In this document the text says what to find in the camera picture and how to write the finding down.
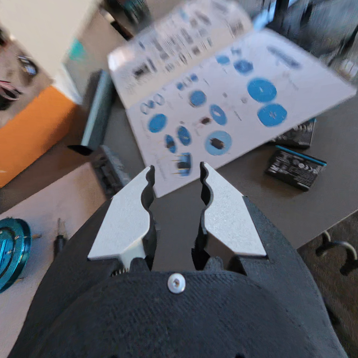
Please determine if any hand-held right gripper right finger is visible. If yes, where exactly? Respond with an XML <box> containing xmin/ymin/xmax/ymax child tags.
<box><xmin>191</xmin><ymin>162</ymin><xmax>267</xmax><ymax>271</ymax></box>

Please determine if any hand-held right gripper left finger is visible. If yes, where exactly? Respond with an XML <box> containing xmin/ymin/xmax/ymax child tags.
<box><xmin>87</xmin><ymin>165</ymin><xmax>157</xmax><ymax>272</ymax></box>

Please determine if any black electric screwdriver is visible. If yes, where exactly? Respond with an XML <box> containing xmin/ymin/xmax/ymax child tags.
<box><xmin>54</xmin><ymin>218</ymin><xmax>67</xmax><ymax>258</ymax></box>

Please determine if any blue round metal turntable base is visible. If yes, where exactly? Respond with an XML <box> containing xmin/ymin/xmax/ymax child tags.
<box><xmin>0</xmin><ymin>218</ymin><xmax>32</xmax><ymax>293</ymax></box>

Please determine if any grey desk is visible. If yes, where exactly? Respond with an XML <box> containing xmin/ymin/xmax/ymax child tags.
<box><xmin>0</xmin><ymin>95</ymin><xmax>358</xmax><ymax>249</ymax></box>

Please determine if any black screwdriver bit case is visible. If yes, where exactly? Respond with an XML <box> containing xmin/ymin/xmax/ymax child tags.
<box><xmin>94</xmin><ymin>145</ymin><xmax>132</xmax><ymax>196</ymax></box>

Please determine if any printed instruction sheet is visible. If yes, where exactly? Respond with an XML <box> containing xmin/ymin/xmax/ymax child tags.
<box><xmin>126</xmin><ymin>28</ymin><xmax>357</xmax><ymax>197</ymax></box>

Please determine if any white foam sheet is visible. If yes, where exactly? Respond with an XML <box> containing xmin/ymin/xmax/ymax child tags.
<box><xmin>0</xmin><ymin>162</ymin><xmax>112</xmax><ymax>358</ymax></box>

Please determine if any dark bit case sleeve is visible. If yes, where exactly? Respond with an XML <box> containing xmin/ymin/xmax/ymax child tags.
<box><xmin>67</xmin><ymin>70</ymin><xmax>115</xmax><ymax>156</ymax></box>

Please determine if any cardboard box with white flaps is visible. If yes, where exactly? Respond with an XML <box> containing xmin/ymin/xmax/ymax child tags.
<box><xmin>0</xmin><ymin>0</ymin><xmax>84</xmax><ymax>188</ymax></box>

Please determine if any printed instruction booklet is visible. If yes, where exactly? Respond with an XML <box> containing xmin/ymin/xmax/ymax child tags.
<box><xmin>108</xmin><ymin>0</ymin><xmax>253</xmax><ymax>109</ymax></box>

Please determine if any black coiled cable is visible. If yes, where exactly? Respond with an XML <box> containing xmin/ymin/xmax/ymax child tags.
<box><xmin>316</xmin><ymin>231</ymin><xmax>358</xmax><ymax>276</ymax></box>

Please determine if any black servo with wires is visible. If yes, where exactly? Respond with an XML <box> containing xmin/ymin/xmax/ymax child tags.
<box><xmin>0</xmin><ymin>78</ymin><xmax>23</xmax><ymax>111</ymax></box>

